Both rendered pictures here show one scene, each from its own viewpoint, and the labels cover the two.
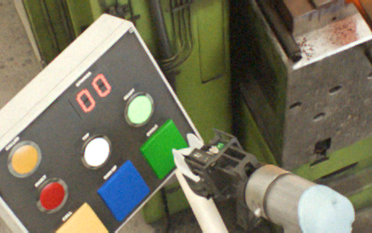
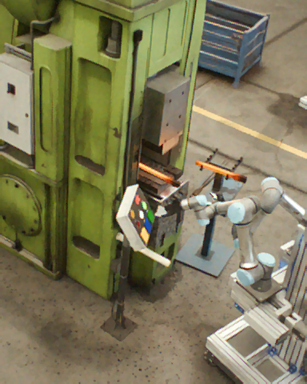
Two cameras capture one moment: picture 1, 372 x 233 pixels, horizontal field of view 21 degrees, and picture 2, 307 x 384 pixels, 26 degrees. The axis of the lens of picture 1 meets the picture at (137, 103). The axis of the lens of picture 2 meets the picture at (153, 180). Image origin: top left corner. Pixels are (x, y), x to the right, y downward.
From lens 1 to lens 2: 3.20 m
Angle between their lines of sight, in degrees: 38
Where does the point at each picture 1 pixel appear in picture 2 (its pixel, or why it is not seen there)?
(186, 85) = not seen: hidden behind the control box
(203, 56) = not seen: hidden behind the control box
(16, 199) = (133, 223)
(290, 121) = (159, 223)
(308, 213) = (199, 198)
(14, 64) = (32, 274)
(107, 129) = (141, 209)
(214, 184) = (173, 209)
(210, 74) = not seen: hidden behind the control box
